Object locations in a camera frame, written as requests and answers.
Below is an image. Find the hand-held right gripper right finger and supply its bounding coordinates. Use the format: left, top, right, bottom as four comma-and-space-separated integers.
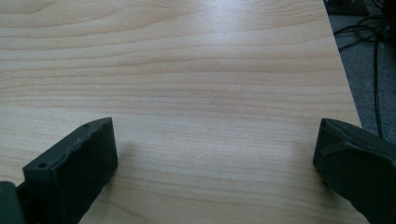
312, 118, 396, 224

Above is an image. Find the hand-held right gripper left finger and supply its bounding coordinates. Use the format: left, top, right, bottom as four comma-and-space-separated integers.
21, 117, 119, 224

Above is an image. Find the black stand base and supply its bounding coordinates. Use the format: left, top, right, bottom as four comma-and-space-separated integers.
323, 0, 370, 17

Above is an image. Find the black cable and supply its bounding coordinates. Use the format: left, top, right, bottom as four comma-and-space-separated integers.
333, 15, 391, 139

